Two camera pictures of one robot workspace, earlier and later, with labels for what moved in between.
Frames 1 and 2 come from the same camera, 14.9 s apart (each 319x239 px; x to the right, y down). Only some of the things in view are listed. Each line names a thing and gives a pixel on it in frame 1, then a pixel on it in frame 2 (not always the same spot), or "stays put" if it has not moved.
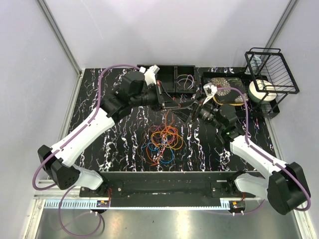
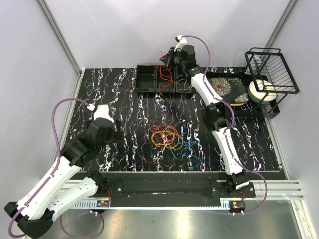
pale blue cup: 255,62 stays put
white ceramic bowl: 261,91 stays put
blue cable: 165,162 to 185,139
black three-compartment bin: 177,78 stays put
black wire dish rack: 270,73 stays put
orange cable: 165,138 to 164,75
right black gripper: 185,114 to 170,54
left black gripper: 167,101 to 116,136
